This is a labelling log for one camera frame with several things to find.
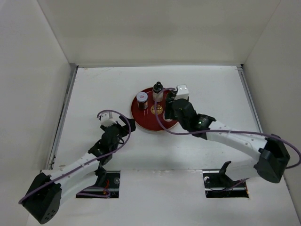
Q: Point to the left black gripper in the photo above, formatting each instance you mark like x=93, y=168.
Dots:
x=124, y=129

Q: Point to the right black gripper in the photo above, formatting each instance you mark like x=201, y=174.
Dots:
x=169, y=106

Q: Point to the black cap pepper bottle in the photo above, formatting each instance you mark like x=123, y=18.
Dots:
x=156, y=92

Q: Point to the dark sauce jar white lid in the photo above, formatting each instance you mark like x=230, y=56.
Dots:
x=142, y=100

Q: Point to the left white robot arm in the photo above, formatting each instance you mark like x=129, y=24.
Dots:
x=48, y=192

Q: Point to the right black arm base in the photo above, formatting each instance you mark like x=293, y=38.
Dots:
x=218, y=185

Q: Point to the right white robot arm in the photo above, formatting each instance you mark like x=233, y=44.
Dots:
x=268, y=154

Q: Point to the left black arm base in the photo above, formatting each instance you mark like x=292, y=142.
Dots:
x=106, y=186

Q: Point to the red round tray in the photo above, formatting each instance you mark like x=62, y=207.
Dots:
x=146, y=118

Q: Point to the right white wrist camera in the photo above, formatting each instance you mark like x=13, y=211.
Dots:
x=182, y=92

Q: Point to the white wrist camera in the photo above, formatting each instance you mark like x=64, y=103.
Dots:
x=106, y=119
x=182, y=92

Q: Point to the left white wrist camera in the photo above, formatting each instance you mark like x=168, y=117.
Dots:
x=106, y=119

